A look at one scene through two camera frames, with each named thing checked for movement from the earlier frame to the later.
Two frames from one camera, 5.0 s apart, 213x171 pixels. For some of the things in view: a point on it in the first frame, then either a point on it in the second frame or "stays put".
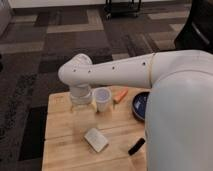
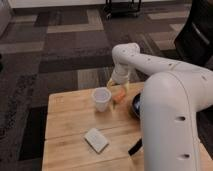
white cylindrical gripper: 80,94 -> 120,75
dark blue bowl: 139,102 stays put
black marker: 137,146 stays put
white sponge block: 97,140 stays put
